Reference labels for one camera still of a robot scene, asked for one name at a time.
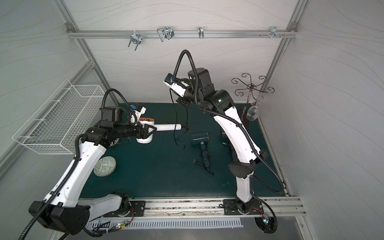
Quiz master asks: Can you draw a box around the white hair dryer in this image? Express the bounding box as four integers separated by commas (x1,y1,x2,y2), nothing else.
137,118,182,144

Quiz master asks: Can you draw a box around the dark green hair dryer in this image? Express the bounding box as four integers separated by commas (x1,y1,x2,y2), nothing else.
191,132,211,172

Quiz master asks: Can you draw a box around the green dryer black cord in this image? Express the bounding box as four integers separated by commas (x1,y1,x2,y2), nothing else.
193,149,215,176

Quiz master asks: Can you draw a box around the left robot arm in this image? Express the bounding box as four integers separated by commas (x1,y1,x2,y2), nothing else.
19,89,157,240

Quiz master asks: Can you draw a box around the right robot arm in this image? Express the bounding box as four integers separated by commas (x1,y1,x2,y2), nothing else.
164,50,284,234

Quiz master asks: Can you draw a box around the striped ceramic mug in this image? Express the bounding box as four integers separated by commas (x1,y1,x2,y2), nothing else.
110,139,120,147

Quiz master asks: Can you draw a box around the patterned ceramic bowl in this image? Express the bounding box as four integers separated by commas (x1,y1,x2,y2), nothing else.
93,156,117,177

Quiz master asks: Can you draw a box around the green table mat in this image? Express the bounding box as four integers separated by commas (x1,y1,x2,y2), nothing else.
79,102,287,199

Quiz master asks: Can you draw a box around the metal glass holder stand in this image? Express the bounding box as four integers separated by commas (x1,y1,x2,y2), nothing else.
231,73,276,130

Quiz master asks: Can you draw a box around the clear wine glass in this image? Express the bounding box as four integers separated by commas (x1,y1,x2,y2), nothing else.
247,94,265,121

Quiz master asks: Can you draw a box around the small metal clamp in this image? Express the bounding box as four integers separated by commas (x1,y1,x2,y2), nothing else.
198,27,204,39

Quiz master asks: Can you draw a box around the white vent strip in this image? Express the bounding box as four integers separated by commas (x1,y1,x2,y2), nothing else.
86,218,243,231

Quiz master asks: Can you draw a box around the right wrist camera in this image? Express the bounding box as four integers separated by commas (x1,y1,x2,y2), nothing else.
164,73,190,97

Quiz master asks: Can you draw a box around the metal u-bolt bracket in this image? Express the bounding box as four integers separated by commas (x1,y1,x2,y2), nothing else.
157,27,175,42

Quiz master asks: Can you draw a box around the white wire basket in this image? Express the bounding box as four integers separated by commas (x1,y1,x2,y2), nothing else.
12,80,104,155

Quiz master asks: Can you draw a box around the metal hook bracket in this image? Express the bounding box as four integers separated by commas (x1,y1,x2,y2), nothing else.
128,32,142,51

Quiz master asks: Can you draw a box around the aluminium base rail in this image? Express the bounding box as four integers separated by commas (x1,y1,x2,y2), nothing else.
59,196,307,221

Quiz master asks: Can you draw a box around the metal bolt bracket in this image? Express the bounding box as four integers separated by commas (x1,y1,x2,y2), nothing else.
260,27,287,39

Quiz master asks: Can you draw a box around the aluminium top rail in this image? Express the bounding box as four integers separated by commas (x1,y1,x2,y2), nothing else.
67,29,299,40

